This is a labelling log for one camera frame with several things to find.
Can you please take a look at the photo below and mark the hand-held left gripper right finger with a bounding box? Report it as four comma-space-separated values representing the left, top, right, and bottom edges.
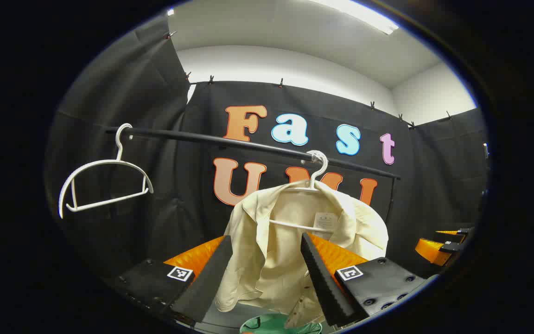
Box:
299, 232, 440, 328

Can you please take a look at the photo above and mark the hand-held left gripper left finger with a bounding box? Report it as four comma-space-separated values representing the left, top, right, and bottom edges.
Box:
112, 235, 234, 328

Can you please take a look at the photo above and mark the cream shirt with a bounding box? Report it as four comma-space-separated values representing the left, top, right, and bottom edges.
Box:
215, 180, 389, 328

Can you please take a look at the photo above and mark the white clothes hanger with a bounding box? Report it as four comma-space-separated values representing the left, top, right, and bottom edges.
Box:
269, 150, 339, 233
58, 123, 154, 219

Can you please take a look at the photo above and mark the green laundry hamper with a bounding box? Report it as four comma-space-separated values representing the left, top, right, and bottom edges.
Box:
239, 313, 323, 334

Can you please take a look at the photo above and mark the black clothes rack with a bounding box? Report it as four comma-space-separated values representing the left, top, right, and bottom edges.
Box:
105, 126, 401, 218

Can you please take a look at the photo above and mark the black backdrop cloth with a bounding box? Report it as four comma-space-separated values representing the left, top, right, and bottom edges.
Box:
44, 14, 489, 288

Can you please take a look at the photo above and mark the ceiling light strip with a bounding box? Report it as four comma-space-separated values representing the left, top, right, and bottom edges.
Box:
313, 0, 400, 35

